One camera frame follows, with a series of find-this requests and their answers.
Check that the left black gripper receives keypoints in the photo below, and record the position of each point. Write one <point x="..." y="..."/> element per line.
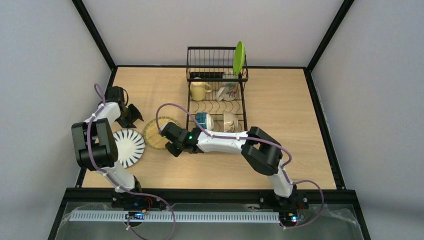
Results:
<point x="128" y="116"/>

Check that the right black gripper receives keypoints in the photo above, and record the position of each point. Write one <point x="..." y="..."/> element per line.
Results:
<point x="169" y="133"/>

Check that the woven bamboo plate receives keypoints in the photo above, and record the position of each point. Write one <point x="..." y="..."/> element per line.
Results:
<point x="151" y="134"/>

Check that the black rimmed white bowl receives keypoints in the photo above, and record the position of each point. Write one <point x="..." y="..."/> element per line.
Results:
<point x="205" y="120"/>

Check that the plain white bowl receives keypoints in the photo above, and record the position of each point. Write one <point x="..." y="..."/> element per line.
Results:
<point x="230" y="122"/>

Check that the yellow ceramic mug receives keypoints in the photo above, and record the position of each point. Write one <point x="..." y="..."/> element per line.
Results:
<point x="198" y="89"/>

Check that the black wire dish rack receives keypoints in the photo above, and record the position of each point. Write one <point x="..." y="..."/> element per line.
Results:
<point x="214" y="65"/>

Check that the green plastic plate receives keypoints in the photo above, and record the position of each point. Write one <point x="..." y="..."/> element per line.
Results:
<point x="238" y="58"/>

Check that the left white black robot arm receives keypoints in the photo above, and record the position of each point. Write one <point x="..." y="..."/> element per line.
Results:
<point x="94" y="144"/>

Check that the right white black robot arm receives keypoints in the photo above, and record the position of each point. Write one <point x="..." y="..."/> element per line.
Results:
<point x="262" y="152"/>

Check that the blue striped white plate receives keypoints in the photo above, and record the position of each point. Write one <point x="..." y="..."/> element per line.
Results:
<point x="131" y="146"/>

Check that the white slotted cable duct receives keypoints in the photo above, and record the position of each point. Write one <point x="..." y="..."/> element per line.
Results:
<point x="167" y="217"/>

